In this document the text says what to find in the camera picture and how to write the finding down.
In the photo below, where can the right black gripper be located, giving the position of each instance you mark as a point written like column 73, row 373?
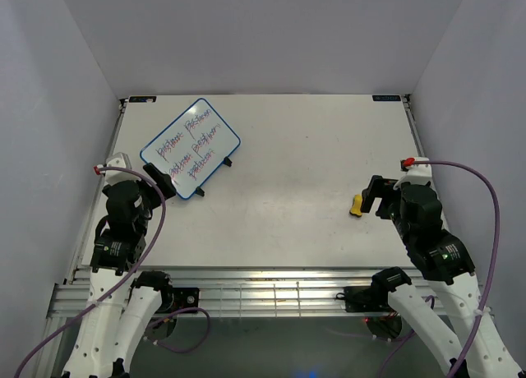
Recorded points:
column 378, row 187

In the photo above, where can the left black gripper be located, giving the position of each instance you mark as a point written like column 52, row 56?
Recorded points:
column 163, row 178

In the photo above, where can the yellow whiteboard eraser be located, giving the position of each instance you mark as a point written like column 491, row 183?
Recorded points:
column 356, row 207

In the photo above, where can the blue framed whiteboard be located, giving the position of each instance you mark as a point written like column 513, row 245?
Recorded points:
column 192, row 147

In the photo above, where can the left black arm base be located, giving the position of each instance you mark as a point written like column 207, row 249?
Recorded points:
column 174, row 299

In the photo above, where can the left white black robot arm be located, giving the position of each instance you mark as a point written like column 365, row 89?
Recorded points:
column 121, row 301

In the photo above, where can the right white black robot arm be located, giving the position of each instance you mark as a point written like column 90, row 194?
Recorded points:
column 468, row 344

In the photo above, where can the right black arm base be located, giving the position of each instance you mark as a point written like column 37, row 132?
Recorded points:
column 361, row 299

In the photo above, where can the left corner label sticker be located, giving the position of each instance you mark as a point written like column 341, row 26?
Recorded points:
column 142, row 99

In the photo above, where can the corner label sticker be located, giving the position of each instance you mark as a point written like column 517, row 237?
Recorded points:
column 386, row 98
column 142, row 99

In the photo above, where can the right corner label sticker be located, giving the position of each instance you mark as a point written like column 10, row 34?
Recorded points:
column 386, row 98

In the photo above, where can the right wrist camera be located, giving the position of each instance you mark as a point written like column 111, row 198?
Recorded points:
column 417, row 171

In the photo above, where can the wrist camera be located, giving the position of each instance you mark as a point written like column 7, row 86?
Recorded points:
column 417, row 171
column 118, row 160

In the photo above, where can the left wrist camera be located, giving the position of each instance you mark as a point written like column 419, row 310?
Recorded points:
column 118, row 160

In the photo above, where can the aluminium frame rail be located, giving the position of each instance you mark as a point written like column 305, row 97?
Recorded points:
column 271, row 293

